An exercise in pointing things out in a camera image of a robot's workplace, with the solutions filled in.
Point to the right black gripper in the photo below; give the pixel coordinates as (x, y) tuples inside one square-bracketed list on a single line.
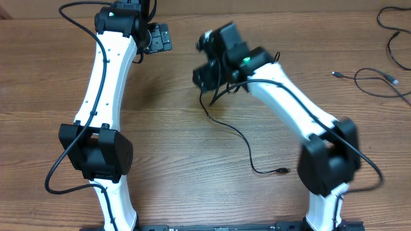
[(207, 80)]

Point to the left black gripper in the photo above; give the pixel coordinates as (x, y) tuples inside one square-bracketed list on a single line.
[(161, 36)]

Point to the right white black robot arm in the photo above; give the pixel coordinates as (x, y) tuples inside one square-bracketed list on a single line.
[(329, 147)]

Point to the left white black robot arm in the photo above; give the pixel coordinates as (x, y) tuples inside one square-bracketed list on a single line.
[(93, 143)]

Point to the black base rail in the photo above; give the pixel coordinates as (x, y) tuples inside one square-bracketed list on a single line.
[(224, 227)]

